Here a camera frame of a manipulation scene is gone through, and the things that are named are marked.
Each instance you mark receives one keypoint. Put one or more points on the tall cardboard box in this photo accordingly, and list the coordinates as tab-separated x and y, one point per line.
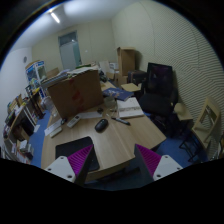
126	63

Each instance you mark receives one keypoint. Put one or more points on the dark suitcase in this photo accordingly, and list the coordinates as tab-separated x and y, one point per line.
136	76

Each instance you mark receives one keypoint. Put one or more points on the large cardboard box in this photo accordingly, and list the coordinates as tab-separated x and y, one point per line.
77	94

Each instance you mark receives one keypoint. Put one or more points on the blue white poster box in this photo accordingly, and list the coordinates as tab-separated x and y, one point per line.
36	73

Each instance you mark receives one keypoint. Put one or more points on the ceiling tube light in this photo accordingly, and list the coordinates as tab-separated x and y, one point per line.
54	16

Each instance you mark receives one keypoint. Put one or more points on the wooden chair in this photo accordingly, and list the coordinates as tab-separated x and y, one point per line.
200	134

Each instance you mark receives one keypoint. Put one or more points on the white open notebook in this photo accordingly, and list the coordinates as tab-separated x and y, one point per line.
129	108

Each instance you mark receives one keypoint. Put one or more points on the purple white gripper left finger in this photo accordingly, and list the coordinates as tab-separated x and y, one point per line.
73	168

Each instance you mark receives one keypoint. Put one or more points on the black marker pen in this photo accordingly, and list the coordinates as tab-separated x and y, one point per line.
121	121

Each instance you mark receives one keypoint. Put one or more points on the black office chair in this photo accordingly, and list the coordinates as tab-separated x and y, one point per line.
159	95

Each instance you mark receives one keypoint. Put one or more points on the shelf with items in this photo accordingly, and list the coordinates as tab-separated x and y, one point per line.
20	125

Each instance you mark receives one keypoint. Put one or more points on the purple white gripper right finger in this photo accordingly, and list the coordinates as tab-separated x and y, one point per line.
156	165

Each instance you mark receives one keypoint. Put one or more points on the white remote control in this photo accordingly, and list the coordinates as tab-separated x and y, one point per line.
73	121

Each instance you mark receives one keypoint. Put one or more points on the wooden desk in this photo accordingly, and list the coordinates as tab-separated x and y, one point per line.
114	147

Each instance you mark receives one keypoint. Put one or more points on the black mouse pad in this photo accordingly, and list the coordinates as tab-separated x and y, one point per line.
67	149

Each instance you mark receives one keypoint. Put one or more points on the black computer mouse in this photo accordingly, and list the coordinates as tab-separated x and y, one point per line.
101	125

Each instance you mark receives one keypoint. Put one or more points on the blue book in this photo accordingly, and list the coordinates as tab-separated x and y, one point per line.
118	93

